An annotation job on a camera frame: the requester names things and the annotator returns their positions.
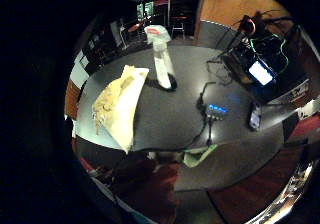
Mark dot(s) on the black bar stool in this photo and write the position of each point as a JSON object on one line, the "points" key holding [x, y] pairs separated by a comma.
{"points": [[179, 25]]}

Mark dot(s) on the black device with bright screen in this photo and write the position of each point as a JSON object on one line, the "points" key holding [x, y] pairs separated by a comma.
{"points": [[260, 72]]}

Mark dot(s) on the hub with blue lights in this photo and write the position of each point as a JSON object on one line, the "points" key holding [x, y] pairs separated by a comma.
{"points": [[216, 111]]}

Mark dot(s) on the green cloth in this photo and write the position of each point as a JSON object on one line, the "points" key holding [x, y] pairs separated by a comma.
{"points": [[196, 157]]}

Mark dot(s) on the clear tall plastic bottle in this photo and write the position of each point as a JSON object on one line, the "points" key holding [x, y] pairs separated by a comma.
{"points": [[162, 64]]}

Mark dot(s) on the cream cloth sheet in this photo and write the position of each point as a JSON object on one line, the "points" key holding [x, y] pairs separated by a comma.
{"points": [[131, 107]]}

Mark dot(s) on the white printed banner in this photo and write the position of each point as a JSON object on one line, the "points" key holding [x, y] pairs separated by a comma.
{"points": [[295, 94]]}

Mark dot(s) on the black round stand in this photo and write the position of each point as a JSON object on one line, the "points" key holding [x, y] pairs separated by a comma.
{"points": [[173, 84]]}

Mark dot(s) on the yellowish soft toy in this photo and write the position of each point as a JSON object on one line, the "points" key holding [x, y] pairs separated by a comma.
{"points": [[108, 100]]}

